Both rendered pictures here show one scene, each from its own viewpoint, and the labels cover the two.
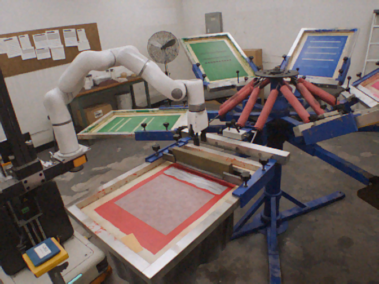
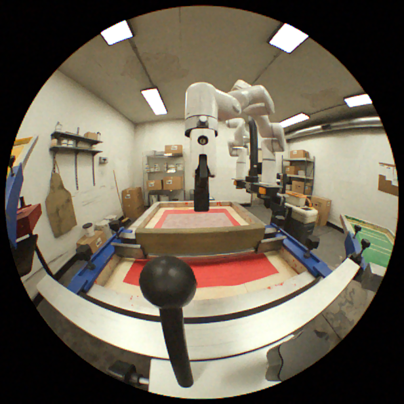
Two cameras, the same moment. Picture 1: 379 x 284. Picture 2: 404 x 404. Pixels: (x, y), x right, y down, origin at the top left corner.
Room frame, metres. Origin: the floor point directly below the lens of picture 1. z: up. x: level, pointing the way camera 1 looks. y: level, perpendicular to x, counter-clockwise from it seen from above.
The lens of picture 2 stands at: (1.34, -0.26, 1.20)
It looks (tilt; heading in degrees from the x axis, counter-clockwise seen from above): 14 degrees down; 131
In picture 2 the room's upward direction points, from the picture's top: straight up
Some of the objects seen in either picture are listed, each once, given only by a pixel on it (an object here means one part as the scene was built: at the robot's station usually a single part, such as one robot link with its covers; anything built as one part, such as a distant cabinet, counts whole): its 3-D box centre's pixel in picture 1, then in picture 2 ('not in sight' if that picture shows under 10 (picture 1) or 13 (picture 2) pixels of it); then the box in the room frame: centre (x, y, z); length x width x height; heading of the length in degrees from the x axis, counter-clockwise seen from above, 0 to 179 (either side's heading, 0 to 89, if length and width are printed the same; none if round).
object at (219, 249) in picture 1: (205, 254); not in sight; (0.82, -0.02, 0.74); 0.46 x 0.04 x 0.42; 136
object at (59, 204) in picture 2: not in sight; (58, 196); (-0.74, -0.93, 1.06); 0.53 x 0.07 x 1.05; 136
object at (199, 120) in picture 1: (197, 118); (201, 153); (1.15, -0.05, 1.25); 0.10 x 0.07 x 0.11; 136
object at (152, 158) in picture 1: (168, 154); (288, 250); (1.37, 0.13, 0.98); 0.30 x 0.05 x 0.07; 136
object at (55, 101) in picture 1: (58, 105); (270, 149); (1.18, 0.59, 1.37); 0.13 x 0.10 x 0.16; 178
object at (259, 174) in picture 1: (255, 182); (109, 258); (0.99, -0.27, 0.98); 0.30 x 0.05 x 0.07; 136
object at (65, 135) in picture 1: (64, 136); (270, 172); (1.18, 0.61, 1.21); 0.16 x 0.13 x 0.15; 50
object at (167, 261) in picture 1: (173, 189); (197, 226); (1.01, 0.09, 0.97); 0.79 x 0.58 x 0.04; 136
